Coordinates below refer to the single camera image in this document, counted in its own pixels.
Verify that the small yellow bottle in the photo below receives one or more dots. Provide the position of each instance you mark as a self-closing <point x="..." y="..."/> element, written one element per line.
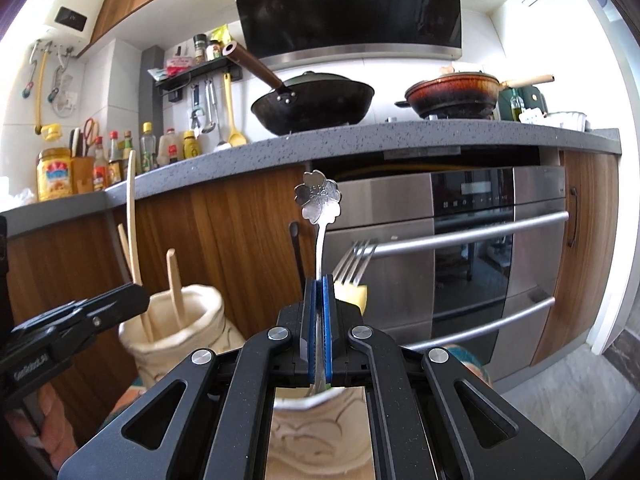
<point x="190" y="147"/>

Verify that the large yellow jar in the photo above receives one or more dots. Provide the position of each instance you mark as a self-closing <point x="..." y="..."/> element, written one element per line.
<point x="54" y="175"/>

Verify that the dark green kettle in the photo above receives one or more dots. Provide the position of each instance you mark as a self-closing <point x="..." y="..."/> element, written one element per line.
<point x="530" y="102"/>

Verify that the black wok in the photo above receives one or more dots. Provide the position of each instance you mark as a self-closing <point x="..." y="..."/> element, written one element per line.
<point x="315" y="105"/>

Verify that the yellow spatula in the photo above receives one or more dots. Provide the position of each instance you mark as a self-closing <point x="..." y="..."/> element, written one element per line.
<point x="233" y="120"/>

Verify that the spice jar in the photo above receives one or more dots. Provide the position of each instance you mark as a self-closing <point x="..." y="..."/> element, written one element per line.
<point x="214" y="51"/>
<point x="200" y="50"/>

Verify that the small red-capped sauce bottle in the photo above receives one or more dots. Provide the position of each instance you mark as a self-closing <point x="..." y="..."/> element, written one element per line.
<point x="101" y="170"/>

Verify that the grey speckled countertop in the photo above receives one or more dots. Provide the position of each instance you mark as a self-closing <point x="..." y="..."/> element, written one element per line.
<point x="350" y="142"/>

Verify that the black spice rack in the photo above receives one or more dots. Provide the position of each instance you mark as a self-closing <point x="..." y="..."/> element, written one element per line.
<point x="200" y="72"/>

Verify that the dark soy sauce bottle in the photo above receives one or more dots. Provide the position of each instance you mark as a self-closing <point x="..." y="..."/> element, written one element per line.
<point x="115" y="160"/>

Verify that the red packet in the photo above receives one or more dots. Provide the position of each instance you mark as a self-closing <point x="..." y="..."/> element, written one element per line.
<point x="179" y="62"/>

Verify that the wooden knife block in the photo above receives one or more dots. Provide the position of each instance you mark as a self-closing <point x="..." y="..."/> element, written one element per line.
<point x="82" y="175"/>

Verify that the white water heater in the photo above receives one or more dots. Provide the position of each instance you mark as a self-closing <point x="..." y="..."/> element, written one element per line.
<point x="80" y="0"/>

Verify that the person's left hand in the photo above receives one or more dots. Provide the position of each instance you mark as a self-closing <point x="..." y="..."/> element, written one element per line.
<point x="52" y="420"/>

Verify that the brown frying pan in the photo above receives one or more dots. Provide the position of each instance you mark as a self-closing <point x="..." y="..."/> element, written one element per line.
<point x="450" y="92"/>

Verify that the clear yellow-capped bottle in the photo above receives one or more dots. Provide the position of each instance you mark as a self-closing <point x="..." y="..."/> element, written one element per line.
<point x="148" y="152"/>

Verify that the silver flower spoon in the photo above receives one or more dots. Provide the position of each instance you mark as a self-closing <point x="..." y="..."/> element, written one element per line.
<point x="318" y="200"/>

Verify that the stainless steel oven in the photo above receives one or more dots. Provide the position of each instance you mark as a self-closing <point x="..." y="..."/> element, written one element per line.
<point x="450" y="260"/>

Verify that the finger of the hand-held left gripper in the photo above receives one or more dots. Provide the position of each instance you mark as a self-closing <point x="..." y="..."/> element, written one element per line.
<point x="120" y="302"/>

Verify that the black range hood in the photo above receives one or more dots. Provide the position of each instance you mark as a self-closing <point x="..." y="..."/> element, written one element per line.
<point x="350" y="5"/>

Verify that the red-labelled pale bottle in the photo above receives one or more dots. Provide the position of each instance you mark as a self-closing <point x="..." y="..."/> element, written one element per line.
<point x="169" y="150"/>

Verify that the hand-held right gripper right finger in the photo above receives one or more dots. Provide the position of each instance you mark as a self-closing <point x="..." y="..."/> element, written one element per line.
<point x="328" y="330"/>

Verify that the white ceramic cutlery holder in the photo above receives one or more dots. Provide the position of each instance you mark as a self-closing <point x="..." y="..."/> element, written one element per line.
<point x="200" y="315"/>

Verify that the hanging metal kitchen tool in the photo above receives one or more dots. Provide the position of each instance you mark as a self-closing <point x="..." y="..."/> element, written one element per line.
<point x="196" y="112"/>

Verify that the metal ladle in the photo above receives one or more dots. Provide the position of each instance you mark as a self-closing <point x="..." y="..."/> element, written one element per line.
<point x="215" y="115"/>

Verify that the wooden chopstick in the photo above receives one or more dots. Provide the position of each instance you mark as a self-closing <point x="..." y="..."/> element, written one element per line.
<point x="133" y="210"/>
<point x="175" y="285"/>
<point x="127" y="255"/>

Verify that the white dish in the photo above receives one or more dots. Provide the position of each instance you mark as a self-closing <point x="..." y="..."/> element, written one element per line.
<point x="555" y="120"/>

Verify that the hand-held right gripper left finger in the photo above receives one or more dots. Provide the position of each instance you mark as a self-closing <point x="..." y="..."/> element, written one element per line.
<point x="312" y="330"/>

